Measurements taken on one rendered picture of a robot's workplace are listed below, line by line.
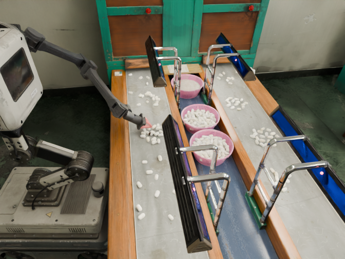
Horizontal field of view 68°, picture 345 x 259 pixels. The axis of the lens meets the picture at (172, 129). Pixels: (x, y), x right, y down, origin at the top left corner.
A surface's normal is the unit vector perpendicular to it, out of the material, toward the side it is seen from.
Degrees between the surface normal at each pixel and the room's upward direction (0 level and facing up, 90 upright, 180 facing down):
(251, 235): 0
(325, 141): 0
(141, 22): 90
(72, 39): 90
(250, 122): 0
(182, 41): 90
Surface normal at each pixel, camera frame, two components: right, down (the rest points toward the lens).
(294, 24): 0.18, 0.65
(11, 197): 0.03, -0.75
